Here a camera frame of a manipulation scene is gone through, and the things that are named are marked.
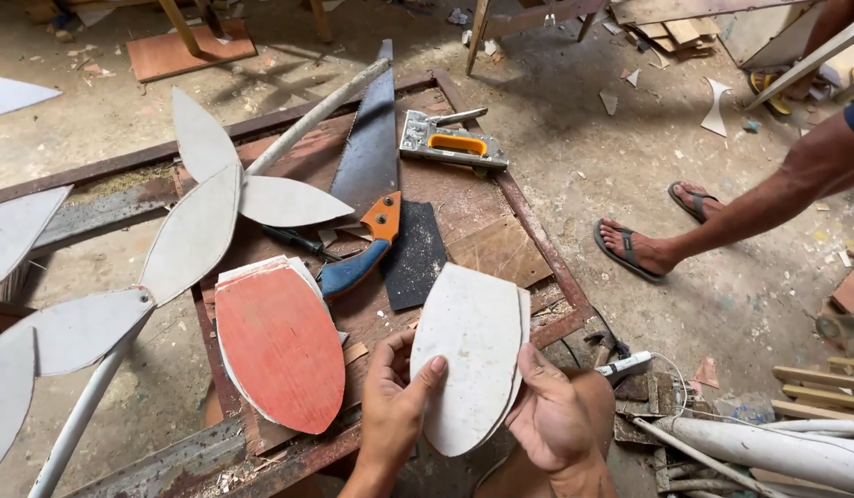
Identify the person's left hand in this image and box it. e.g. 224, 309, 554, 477
361, 329, 448, 477

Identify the person's right hand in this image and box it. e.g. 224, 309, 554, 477
505, 343, 602, 480

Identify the white leaf-shaped board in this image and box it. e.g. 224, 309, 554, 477
409, 263, 523, 458
478, 286, 532, 447

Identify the hammer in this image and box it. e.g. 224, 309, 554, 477
582, 330, 632, 369

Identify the red leaf-shaped board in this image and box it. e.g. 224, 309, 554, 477
214, 261, 347, 436

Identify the black sandpaper sheet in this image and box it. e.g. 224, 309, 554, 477
380, 200, 448, 313

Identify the pile of white leaf-shaped boards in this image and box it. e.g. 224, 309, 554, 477
214, 255, 350, 426

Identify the grey flip-flop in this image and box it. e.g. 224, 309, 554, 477
593, 219, 666, 284
667, 181, 719, 225

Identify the brown plywood piece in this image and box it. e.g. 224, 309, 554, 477
445, 214, 554, 289

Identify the black screwdriver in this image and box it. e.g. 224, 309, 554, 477
261, 225, 345, 264

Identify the heap of white pipes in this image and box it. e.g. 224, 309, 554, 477
633, 414, 854, 498

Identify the grey petal panel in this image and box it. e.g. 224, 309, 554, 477
237, 174, 356, 228
0, 184, 74, 293
171, 86, 243, 185
137, 162, 244, 308
0, 325, 38, 485
0, 286, 156, 379

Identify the stack of wooden slats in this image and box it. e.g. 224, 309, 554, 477
771, 356, 854, 423

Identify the silver staple gun orange grip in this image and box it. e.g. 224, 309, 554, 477
398, 107, 510, 174

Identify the white pole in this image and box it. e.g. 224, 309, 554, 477
28, 310, 154, 498
246, 57, 394, 178

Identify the white curved offcut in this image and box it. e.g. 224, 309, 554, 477
699, 76, 733, 138

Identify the yellow flip-flop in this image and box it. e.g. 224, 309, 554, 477
748, 69, 794, 117

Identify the wooden stool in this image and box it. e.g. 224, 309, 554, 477
465, 0, 609, 77
156, 0, 332, 59

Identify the pile of wood scraps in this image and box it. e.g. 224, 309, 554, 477
624, 15, 724, 62

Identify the red-brown board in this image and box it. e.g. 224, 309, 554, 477
126, 18, 259, 84

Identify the white wooden slat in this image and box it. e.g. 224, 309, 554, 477
743, 14, 854, 112

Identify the white cabinet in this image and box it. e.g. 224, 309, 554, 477
716, 0, 818, 70

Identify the grey board piece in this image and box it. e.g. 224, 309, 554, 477
0, 74, 63, 120

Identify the white cable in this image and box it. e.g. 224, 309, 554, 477
649, 351, 854, 433

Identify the hand saw orange blue handle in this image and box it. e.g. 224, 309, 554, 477
319, 39, 403, 302

